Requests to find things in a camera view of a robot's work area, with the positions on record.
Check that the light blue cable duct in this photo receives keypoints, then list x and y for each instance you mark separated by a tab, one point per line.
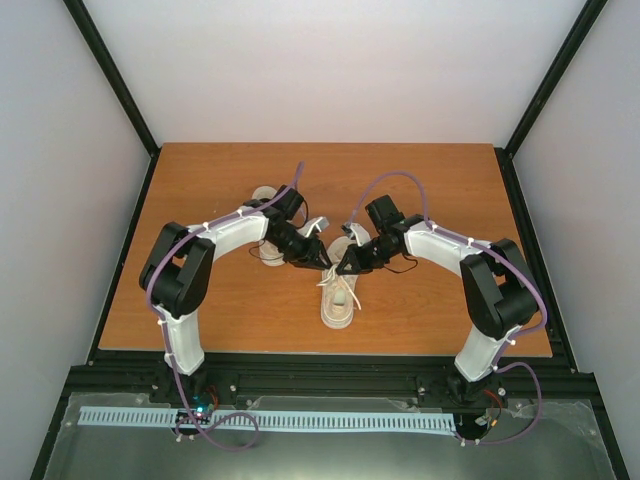
271	421

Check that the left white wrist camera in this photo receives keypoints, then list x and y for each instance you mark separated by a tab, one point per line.
314	226

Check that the green lit circuit board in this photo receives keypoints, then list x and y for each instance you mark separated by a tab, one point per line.
207	403

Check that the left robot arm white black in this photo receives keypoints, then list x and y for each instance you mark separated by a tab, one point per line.
177	271

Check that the left black frame post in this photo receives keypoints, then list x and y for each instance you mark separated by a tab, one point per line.
100	52

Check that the right black frame post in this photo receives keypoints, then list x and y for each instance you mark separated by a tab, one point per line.
567	51

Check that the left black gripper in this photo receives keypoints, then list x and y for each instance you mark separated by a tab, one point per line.
309	257

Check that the black frame post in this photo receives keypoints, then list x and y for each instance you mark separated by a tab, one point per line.
567	51
100	52

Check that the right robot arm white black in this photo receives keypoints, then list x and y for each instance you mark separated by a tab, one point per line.
500	292

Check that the white lace sneaker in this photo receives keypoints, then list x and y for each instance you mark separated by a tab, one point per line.
339	299
268	253

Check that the black aluminium frame rail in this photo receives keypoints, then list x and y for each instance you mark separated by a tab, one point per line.
239	379

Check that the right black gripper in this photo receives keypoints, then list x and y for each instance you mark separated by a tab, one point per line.
358	266

